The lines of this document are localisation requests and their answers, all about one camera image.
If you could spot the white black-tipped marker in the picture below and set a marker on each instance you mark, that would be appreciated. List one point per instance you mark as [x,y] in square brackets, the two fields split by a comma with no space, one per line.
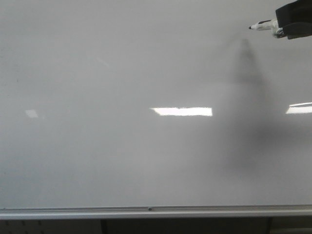
[269,25]

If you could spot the aluminium marker tray rail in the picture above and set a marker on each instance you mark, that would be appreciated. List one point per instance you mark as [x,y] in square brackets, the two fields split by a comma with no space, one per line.
[141,212]

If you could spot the white whiteboard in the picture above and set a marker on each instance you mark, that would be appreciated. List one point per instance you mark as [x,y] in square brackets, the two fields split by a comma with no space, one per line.
[128,103]

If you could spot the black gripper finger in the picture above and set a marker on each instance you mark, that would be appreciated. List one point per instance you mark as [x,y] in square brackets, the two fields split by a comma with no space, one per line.
[299,11]
[298,30]

